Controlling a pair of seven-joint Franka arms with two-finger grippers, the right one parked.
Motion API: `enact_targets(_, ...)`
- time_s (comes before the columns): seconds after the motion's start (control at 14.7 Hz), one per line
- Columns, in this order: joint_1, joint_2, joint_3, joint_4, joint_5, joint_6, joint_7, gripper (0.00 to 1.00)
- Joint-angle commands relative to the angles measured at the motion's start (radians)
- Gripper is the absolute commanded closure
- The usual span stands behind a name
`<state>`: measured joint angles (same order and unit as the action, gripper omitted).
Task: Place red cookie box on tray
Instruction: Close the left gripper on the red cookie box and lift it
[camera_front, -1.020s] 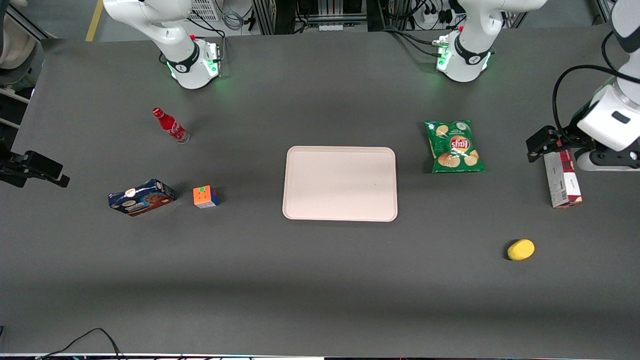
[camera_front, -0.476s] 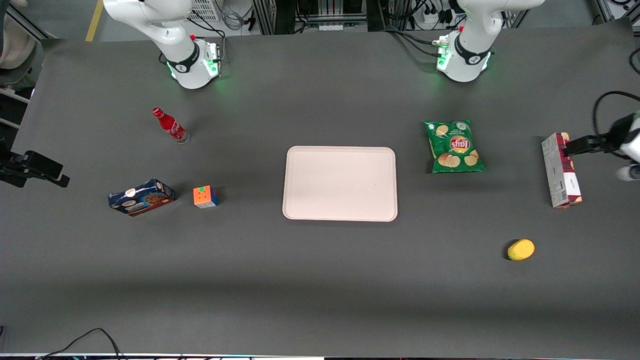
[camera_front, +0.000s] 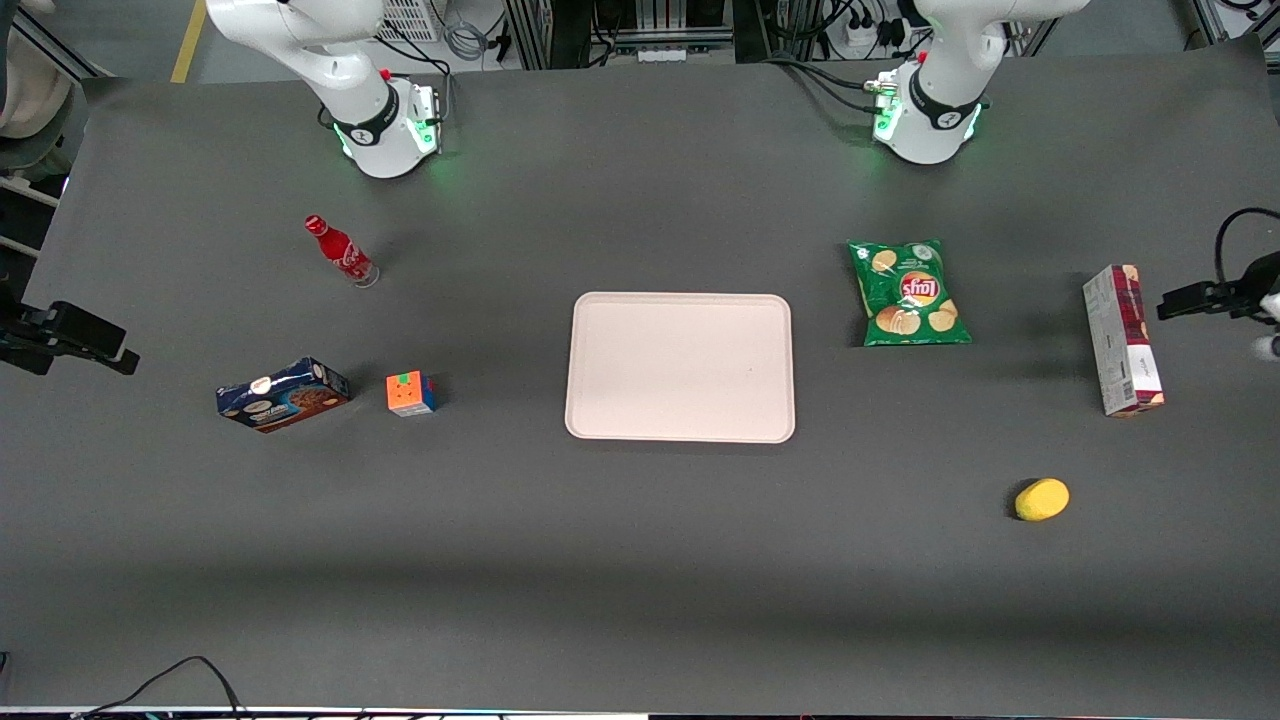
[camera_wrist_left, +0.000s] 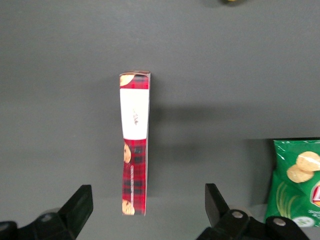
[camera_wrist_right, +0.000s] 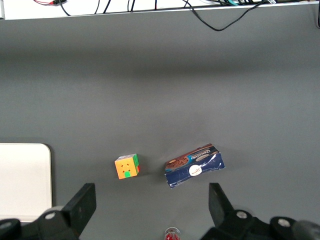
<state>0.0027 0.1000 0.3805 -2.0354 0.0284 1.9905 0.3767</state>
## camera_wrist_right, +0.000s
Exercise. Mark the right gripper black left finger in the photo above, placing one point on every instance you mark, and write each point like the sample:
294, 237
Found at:
80, 207

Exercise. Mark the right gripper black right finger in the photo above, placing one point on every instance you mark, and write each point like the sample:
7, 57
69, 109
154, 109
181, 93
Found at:
220, 205

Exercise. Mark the blue chocolate cookie box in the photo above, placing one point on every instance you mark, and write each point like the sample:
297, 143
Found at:
192, 172

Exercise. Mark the cream plastic tray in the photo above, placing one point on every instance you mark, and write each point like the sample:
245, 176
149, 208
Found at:
22, 180

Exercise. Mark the red soda bottle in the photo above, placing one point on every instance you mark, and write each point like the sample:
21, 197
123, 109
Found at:
172, 235

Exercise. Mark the orange-faced puzzle cube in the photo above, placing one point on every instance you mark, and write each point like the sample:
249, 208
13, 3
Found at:
126, 168

